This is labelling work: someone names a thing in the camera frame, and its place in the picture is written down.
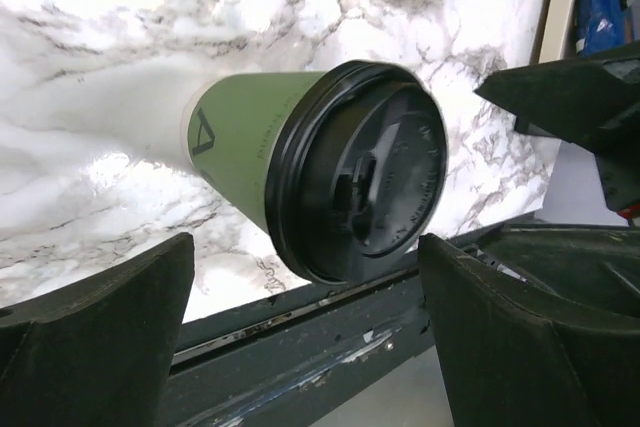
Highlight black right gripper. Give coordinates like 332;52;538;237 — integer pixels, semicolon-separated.
475;41;639;319

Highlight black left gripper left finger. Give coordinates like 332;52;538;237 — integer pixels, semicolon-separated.
1;233;194;426

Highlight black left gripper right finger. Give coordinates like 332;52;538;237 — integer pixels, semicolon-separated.
418;235;639;426

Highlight black plastic cup lid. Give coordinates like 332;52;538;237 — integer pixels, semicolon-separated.
265;61;448;285

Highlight green paper cup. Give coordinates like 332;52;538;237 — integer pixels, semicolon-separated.
184;71;324;231

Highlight blue snack bag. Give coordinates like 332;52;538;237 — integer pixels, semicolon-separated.
576;0;625;56

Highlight beige shelf rack black frame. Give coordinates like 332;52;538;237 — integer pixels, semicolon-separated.
529;0;640;66

